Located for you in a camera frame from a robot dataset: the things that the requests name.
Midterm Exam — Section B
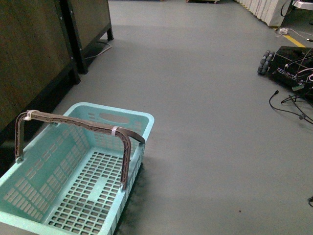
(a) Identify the black cable on floor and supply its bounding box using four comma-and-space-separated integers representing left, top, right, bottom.
268, 90, 313, 126

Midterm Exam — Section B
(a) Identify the dark wooden cabinet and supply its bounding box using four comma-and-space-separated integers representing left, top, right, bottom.
0, 0, 114, 147

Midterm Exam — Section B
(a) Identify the light blue plastic basket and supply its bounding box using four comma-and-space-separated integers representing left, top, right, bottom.
0, 102, 154, 235

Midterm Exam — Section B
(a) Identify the white panel stack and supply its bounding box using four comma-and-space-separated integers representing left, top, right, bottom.
235, 0, 291, 27

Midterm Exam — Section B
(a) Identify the white cable by cabinet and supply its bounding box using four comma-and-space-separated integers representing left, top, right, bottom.
84, 40, 112, 59

